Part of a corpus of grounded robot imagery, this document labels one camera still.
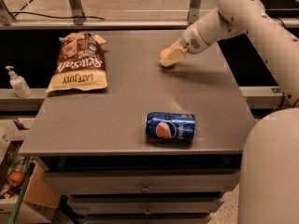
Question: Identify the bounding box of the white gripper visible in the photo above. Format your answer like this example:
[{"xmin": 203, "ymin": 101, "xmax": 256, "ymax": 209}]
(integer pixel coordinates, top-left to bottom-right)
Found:
[{"xmin": 160, "ymin": 23, "xmax": 210, "ymax": 67}]

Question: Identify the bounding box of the orange fruit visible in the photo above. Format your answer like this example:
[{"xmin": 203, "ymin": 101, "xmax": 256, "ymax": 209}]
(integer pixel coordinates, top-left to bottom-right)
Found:
[{"xmin": 159, "ymin": 49, "xmax": 170, "ymax": 60}]

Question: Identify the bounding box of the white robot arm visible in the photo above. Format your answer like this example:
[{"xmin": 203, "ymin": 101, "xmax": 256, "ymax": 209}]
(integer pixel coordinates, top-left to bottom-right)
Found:
[{"xmin": 160, "ymin": 0, "xmax": 299, "ymax": 224}]

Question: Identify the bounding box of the brown Late July chip bag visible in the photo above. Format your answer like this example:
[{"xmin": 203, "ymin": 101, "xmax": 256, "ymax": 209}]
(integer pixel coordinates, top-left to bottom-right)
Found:
[{"xmin": 47, "ymin": 33, "xmax": 107, "ymax": 92}]

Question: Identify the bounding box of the blue Pepsi can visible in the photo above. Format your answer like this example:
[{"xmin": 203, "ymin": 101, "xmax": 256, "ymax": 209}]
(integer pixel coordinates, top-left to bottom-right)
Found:
[{"xmin": 145, "ymin": 112, "xmax": 196, "ymax": 142}]

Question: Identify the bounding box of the grey drawer cabinet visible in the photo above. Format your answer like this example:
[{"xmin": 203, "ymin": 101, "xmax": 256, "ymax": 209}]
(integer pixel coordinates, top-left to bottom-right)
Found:
[{"xmin": 21, "ymin": 30, "xmax": 254, "ymax": 224}]

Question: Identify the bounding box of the top drawer knob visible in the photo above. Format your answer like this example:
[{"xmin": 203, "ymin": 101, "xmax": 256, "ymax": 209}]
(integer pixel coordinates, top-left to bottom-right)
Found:
[{"xmin": 141, "ymin": 184, "xmax": 150, "ymax": 193}]

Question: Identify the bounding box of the drawer knob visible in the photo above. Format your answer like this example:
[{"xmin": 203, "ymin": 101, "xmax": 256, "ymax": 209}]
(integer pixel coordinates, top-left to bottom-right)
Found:
[
  {"xmin": 143, "ymin": 207, "xmax": 151, "ymax": 216},
  {"xmin": 141, "ymin": 184, "xmax": 150, "ymax": 193}
]

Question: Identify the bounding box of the white pump dispenser bottle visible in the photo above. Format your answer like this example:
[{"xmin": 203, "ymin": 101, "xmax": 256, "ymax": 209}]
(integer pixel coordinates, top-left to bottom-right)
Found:
[{"xmin": 6, "ymin": 65, "xmax": 32, "ymax": 98}]

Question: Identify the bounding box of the cardboard box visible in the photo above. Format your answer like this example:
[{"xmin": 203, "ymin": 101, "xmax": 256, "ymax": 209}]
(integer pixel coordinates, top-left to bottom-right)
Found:
[{"xmin": 0, "ymin": 119, "xmax": 60, "ymax": 224}]

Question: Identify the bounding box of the red apple in box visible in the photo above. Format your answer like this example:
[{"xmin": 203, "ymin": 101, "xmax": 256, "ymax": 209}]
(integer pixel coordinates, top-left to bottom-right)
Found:
[{"xmin": 7, "ymin": 171, "xmax": 25, "ymax": 188}]

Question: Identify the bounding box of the green stick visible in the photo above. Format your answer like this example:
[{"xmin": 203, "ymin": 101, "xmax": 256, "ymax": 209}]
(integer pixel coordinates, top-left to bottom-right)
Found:
[{"xmin": 7, "ymin": 166, "xmax": 32, "ymax": 224}]

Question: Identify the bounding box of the black cable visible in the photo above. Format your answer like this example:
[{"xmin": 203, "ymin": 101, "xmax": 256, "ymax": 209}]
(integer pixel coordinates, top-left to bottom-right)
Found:
[{"xmin": 8, "ymin": 10, "xmax": 107, "ymax": 21}]

